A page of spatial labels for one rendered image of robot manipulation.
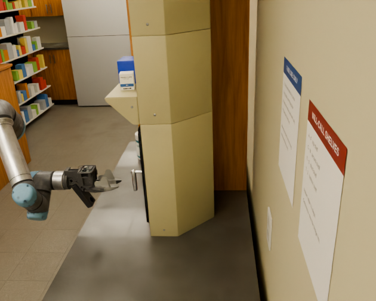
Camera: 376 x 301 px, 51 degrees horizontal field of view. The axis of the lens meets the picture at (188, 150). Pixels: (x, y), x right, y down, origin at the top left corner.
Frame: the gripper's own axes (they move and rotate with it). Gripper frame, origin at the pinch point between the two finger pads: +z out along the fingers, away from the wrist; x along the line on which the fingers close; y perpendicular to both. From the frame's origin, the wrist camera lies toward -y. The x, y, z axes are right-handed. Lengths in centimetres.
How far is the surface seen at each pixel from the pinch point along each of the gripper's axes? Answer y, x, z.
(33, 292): -114, 61, -85
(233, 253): -20, -15, 45
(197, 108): 29.8, 3.6, 32.2
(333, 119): 55, -83, 56
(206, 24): 59, 7, 36
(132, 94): 36.8, -1.9, 10.2
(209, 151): 10.6, 7.7, 36.3
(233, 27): 55, 32, 46
